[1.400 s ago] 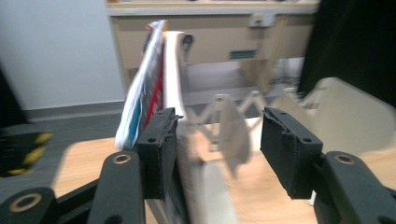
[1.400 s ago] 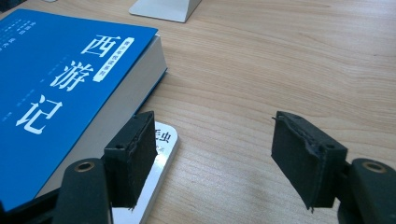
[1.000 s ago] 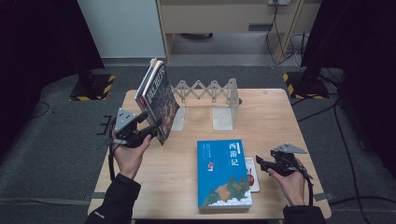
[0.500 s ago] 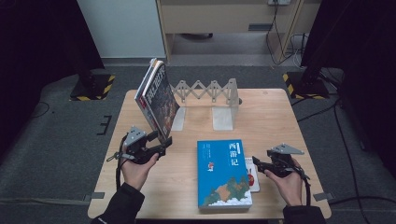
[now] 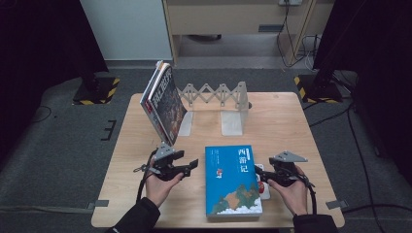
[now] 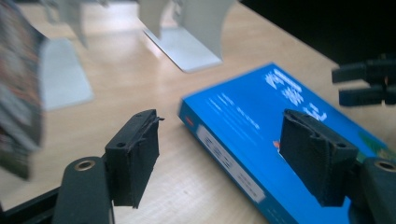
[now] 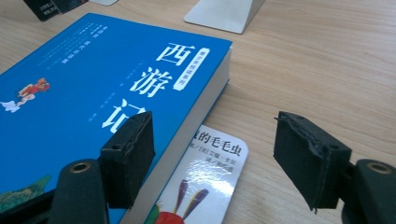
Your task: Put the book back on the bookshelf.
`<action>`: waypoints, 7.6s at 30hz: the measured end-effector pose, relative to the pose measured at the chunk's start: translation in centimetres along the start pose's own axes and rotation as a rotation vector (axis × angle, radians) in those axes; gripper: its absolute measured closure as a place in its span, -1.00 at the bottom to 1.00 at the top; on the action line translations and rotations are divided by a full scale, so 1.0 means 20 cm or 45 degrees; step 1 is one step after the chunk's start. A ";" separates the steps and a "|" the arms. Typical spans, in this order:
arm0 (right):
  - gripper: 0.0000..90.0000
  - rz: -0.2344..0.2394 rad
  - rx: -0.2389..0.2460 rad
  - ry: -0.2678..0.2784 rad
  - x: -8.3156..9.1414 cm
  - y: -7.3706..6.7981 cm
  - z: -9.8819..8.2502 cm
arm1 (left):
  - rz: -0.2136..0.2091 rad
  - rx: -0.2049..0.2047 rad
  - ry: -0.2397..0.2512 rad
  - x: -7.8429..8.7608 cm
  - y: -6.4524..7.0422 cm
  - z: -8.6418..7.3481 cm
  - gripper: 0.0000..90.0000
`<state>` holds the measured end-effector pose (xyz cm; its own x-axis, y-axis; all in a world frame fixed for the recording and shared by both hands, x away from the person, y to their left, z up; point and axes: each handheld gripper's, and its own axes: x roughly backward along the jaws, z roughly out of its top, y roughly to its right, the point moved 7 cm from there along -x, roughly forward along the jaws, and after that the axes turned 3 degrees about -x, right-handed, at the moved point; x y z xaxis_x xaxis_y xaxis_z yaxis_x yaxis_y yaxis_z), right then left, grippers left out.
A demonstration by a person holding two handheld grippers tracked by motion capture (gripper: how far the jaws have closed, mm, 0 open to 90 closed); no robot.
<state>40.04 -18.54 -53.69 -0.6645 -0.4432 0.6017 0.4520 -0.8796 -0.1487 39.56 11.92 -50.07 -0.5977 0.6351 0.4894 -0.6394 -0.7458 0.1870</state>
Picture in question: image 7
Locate thick blue book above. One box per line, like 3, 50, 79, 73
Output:
0, 12, 233, 224

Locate white caterpillar picture book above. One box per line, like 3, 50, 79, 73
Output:
144, 124, 249, 224

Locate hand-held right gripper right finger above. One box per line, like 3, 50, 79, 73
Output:
273, 110, 353, 215

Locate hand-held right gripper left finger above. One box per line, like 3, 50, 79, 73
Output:
99, 110, 156, 210

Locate dark cover book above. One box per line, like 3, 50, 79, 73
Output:
50, 0, 90, 14

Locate grey metal expandable book rack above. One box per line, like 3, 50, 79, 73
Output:
89, 0, 266, 35

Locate thin softcover book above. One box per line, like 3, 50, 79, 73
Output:
22, 0, 62, 22

